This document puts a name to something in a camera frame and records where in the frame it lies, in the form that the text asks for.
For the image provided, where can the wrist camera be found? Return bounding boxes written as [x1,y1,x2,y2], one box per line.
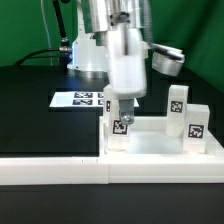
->
[151,44,185,76]

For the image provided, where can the white square tabletop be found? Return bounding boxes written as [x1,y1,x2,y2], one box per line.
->
[99,117,224,158]

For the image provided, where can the white U-shaped obstacle fence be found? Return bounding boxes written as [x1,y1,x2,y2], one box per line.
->
[0,144,224,185]

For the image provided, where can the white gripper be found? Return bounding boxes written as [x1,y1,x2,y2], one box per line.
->
[106,29,147,125]

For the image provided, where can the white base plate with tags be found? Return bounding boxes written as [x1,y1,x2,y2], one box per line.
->
[49,91,140,109]

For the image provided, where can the black cable with connector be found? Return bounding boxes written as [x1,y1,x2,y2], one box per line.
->
[13,0,74,67]

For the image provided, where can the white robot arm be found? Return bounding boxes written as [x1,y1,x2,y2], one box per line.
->
[67,0,147,125]

